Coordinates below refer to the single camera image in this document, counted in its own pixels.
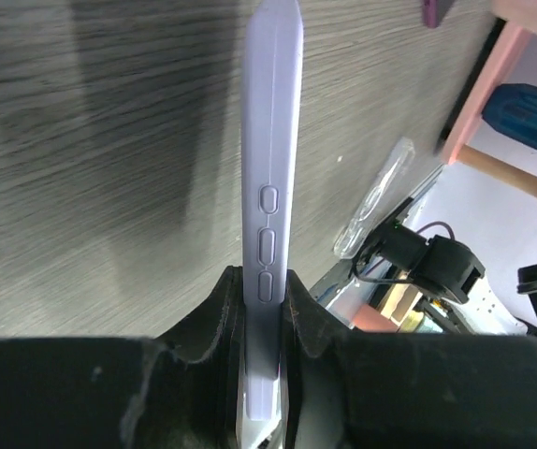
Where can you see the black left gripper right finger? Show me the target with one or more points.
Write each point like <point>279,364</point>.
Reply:
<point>346,388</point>

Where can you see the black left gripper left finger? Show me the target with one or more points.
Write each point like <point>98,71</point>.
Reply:
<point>179,390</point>

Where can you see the white phone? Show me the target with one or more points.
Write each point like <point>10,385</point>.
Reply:
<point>259,421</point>

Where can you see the lilac phone case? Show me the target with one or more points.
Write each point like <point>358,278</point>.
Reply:
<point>270,106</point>

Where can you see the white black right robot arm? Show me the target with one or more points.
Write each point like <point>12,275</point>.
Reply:
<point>439,267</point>

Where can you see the clear magsafe phone case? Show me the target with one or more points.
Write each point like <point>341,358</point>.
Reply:
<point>350,239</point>

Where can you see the purple phone black screen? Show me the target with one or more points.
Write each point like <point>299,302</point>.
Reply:
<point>434,11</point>

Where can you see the pink tiered wooden shelf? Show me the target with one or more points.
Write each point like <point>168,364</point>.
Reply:
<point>520,23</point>

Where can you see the dark blue mug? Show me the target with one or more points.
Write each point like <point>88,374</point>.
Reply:
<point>511,110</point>

